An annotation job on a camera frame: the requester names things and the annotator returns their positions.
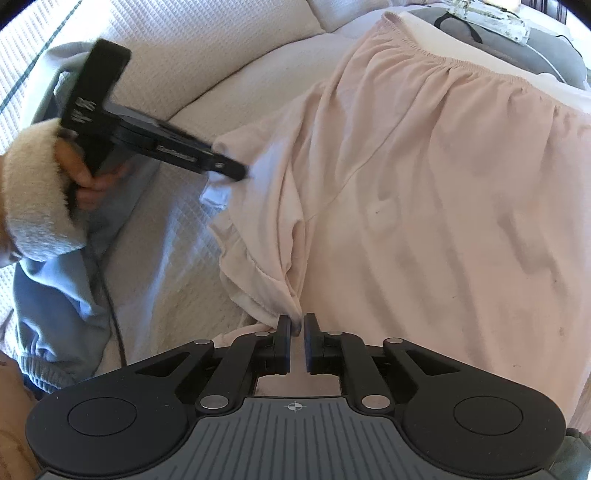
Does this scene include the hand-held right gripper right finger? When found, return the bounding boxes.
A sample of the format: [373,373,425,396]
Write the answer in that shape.
[304,313,462,411]

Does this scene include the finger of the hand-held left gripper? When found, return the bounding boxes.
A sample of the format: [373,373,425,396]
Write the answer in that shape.
[202,147,250,182]

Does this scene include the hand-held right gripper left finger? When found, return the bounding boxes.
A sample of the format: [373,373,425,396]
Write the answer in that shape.
[134,314,293,414]

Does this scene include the pink pants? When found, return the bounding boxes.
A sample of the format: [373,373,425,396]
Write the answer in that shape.
[201,11,591,416]

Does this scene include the cream garment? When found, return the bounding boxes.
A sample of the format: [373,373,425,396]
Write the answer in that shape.
[399,9,591,121]

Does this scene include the person's left hand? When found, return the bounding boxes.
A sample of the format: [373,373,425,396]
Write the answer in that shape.
[54,137,133,214]

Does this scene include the light blue sweatshirt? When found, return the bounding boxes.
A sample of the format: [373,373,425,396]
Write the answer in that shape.
[11,41,160,393]

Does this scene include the white power strip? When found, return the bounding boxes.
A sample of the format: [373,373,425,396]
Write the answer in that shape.
[445,0,529,47]

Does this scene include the grey cushion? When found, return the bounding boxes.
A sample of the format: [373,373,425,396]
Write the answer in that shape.
[406,4,587,90]

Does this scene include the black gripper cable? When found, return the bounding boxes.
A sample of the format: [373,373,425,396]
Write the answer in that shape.
[90,244,129,368]

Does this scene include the black strap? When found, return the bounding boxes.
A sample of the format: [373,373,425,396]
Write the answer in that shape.
[434,11,485,44]

